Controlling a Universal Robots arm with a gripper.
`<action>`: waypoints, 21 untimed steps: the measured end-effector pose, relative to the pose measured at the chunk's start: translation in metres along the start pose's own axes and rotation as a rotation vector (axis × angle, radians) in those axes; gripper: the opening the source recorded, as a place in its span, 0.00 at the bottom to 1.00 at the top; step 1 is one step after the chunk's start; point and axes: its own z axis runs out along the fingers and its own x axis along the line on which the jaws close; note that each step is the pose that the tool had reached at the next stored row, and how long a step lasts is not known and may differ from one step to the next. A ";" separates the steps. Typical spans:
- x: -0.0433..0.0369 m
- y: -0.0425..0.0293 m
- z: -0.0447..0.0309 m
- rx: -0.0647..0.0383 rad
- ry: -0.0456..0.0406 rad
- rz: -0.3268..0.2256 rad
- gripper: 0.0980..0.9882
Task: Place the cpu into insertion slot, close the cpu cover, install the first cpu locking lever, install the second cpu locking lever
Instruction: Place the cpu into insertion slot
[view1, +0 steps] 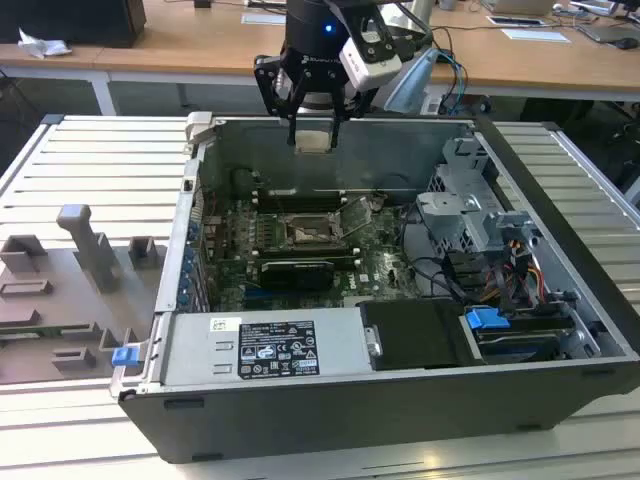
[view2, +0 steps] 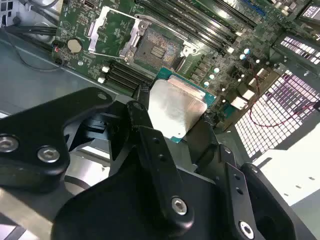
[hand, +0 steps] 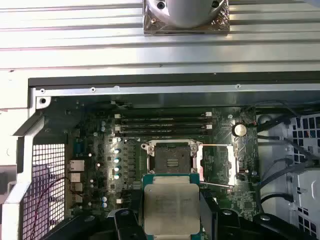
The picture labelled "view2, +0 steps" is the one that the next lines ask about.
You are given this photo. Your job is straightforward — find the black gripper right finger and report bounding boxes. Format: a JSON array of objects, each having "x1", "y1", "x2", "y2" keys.
[{"x1": 197, "y1": 113, "x2": 317, "y2": 240}]

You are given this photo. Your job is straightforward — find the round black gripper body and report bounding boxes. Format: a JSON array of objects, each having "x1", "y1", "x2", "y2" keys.
[{"x1": 52, "y1": 147, "x2": 235, "y2": 240}]

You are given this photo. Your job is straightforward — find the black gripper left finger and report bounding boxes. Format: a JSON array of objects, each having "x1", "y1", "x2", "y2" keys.
[{"x1": 0, "y1": 83, "x2": 195, "y2": 234}]

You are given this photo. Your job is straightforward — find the silver-topped CPU plate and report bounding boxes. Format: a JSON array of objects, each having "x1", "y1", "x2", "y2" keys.
[{"x1": 147, "y1": 66, "x2": 218, "y2": 145}]

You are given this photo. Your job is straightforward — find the metal CPU socket cover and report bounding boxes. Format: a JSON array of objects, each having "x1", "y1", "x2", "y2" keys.
[{"x1": 87, "y1": 6, "x2": 152, "y2": 62}]

